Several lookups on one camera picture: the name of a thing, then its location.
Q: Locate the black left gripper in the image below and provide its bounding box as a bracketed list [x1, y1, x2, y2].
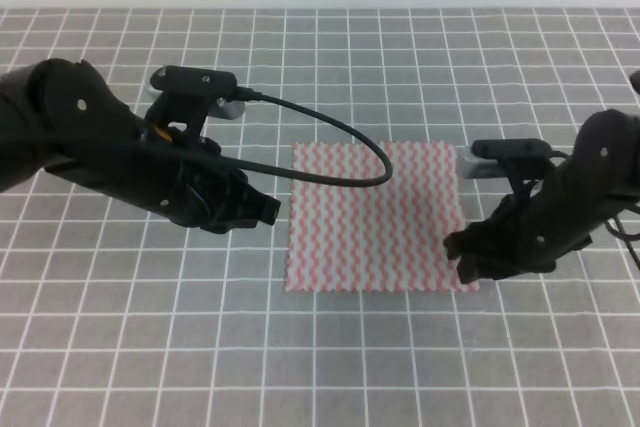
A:
[134, 131, 281, 233]

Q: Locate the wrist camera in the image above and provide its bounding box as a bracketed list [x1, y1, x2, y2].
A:
[456, 138, 554, 198]
[144, 65, 246, 145]

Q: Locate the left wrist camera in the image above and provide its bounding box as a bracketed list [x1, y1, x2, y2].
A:
[144, 65, 246, 145]

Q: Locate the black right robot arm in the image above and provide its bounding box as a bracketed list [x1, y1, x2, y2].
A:
[444, 109, 639, 284]

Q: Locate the pink white wavy-striped towel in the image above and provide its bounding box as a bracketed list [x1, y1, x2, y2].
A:
[285, 141, 479, 292]

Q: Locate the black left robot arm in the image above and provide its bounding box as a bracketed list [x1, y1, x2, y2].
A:
[1, 59, 280, 234]

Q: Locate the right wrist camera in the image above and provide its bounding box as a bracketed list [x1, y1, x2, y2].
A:
[456, 138, 554, 198]

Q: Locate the black left camera cable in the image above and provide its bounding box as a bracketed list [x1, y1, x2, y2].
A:
[219, 88, 394, 188]

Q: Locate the grey grid-patterned tablecloth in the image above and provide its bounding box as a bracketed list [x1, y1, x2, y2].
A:
[1, 8, 639, 426]

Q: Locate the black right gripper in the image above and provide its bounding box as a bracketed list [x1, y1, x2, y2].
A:
[443, 192, 593, 285]

